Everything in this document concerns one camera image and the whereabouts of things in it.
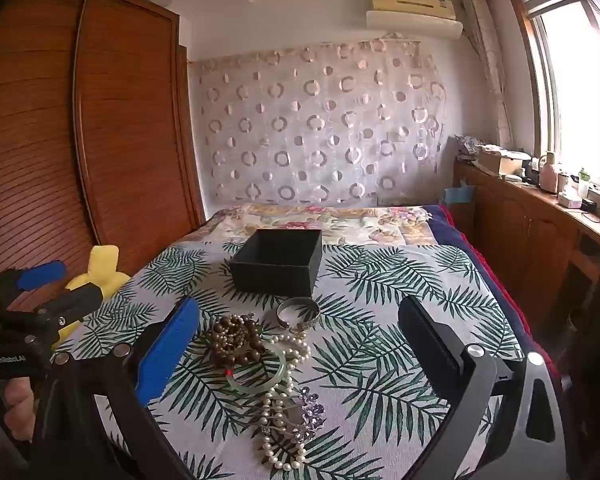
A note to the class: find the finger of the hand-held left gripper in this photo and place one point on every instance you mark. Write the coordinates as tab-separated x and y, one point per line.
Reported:
72	302
40	274

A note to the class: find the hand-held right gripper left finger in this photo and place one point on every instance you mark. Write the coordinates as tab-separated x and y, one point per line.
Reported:
167	347

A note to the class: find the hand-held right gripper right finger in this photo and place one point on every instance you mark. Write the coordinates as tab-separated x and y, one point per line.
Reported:
437	347

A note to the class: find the green jade bangle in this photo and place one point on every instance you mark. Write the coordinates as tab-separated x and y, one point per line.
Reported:
279	367

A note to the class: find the silver bangle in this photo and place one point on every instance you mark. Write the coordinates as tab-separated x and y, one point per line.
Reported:
307	316

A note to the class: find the black square box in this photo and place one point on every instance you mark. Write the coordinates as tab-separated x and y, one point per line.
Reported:
275	265

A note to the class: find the purple rhinestone hair clip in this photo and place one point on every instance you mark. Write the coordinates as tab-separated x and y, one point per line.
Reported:
310	410

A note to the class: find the person's left hand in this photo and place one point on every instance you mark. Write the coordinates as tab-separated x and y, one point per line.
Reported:
12	397

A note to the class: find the yellow plush toy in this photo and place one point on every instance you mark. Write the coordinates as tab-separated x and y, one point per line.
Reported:
105	265

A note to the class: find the dark blue blanket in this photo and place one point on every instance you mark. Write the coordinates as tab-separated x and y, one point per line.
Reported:
472	255

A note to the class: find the wooden cabinet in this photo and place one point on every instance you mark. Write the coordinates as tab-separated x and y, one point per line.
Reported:
520	240

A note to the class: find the blue paper bag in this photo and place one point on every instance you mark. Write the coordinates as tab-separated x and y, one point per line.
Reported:
459	195

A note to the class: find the wooden wardrobe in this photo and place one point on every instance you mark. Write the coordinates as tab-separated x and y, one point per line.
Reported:
120	135

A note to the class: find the cardboard box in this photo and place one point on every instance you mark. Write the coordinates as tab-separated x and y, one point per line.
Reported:
500	162

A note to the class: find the tissue box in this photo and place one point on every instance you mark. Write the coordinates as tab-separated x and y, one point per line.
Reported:
570	201

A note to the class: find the patterned cloth pile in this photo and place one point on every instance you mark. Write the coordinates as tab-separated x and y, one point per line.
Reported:
467	146

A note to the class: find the white kettle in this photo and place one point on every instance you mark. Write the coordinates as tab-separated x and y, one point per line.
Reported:
549	175

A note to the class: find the green capped bottle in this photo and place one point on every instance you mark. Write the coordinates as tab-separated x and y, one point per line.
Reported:
584	185

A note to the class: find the circle patterned curtain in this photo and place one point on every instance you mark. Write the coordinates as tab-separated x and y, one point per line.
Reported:
320	125

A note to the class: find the tied window curtain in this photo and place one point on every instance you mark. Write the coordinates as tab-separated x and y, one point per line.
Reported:
490	70

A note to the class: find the window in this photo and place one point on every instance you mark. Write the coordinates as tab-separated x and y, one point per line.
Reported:
575	90

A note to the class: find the wall air conditioner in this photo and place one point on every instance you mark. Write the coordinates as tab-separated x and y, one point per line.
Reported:
412	12

